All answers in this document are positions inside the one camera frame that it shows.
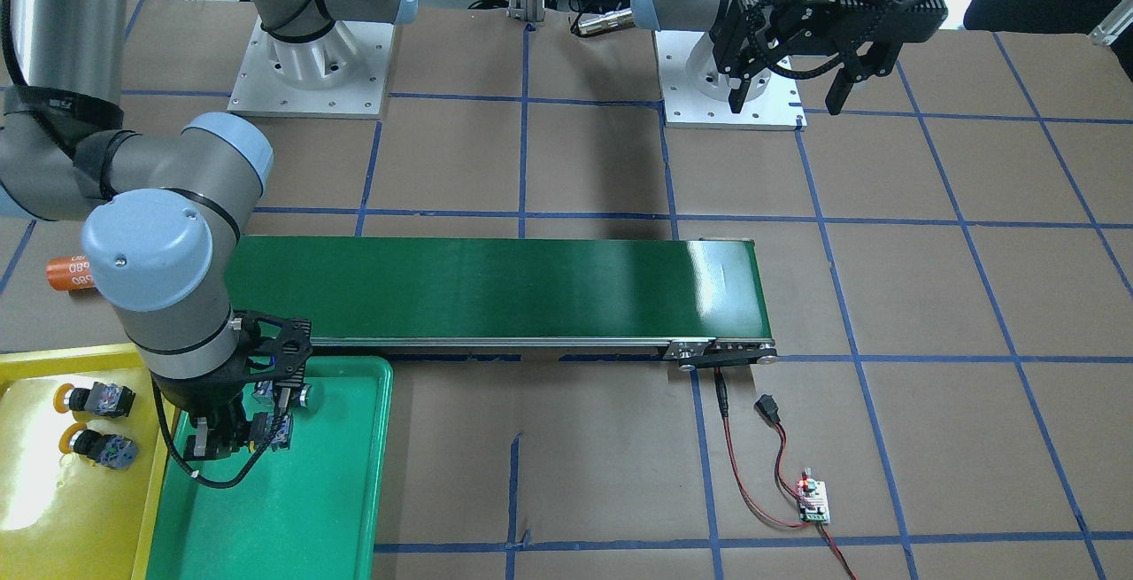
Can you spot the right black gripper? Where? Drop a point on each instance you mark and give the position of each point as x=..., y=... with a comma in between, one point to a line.
x=202, y=397

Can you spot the green push button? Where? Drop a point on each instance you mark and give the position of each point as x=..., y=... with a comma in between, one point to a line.
x=293, y=394
x=264, y=430

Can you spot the yellow push button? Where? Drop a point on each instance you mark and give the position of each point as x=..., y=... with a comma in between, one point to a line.
x=108, y=400
x=106, y=450

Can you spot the orange cylinder labelled 4680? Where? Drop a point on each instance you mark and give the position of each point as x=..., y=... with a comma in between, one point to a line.
x=69, y=274

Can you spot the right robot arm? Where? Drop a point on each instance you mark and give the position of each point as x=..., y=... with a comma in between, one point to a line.
x=163, y=215

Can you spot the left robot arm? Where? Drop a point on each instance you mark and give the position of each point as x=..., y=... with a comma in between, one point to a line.
x=700, y=15

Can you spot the green plastic tray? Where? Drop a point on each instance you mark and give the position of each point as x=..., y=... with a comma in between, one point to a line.
x=308, y=512

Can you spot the yellow plastic tray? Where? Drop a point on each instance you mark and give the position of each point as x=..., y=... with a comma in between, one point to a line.
x=62, y=516

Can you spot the green conveyor belt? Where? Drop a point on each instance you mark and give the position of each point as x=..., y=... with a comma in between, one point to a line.
x=699, y=303

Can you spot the small green controller board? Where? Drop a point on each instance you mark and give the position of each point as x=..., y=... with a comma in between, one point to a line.
x=813, y=501

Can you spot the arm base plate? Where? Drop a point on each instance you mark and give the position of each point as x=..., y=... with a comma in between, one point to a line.
x=339, y=76
x=696, y=95

